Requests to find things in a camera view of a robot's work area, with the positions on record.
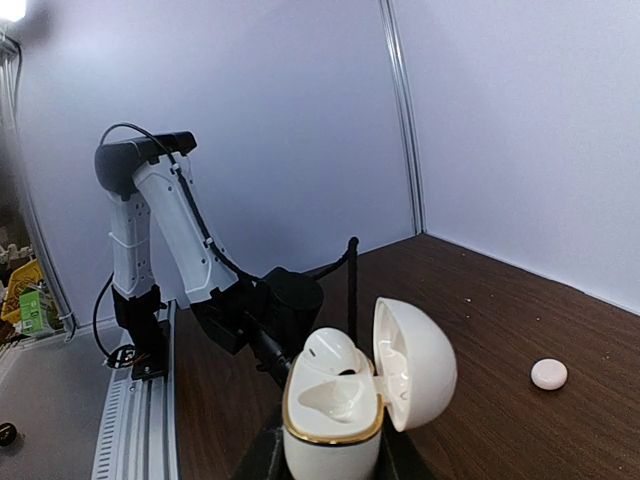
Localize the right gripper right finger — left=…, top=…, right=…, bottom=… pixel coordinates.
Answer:
left=377, top=422, right=436, bottom=480

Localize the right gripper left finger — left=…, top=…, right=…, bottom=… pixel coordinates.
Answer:
left=232, top=414, right=290, bottom=480

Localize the white square charging case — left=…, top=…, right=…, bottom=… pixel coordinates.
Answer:
left=282, top=297, right=458, bottom=479

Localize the white earbud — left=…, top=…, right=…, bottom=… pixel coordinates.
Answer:
left=301, top=327, right=361, bottom=376

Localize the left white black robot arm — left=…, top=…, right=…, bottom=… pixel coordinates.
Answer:
left=94, top=129, right=324, bottom=386

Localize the pink round earbud case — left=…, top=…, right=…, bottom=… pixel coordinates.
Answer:
left=530, top=358, right=568, bottom=391

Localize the green box background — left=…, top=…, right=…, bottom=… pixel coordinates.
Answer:
left=19, top=290, right=54, bottom=337

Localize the front aluminium rail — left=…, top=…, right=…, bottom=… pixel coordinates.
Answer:
left=91, top=301, right=180, bottom=479

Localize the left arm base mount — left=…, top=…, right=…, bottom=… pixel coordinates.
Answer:
left=107, top=285, right=169, bottom=381

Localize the left aluminium frame post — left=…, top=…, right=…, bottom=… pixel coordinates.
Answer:
left=378, top=0, right=426, bottom=235

